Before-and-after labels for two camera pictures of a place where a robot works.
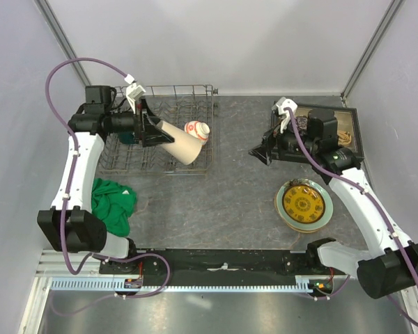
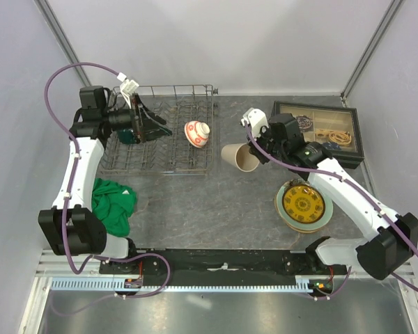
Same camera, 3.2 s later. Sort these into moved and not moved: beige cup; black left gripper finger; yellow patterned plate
Moved: beige cup
Not moved: yellow patterned plate; black left gripper finger
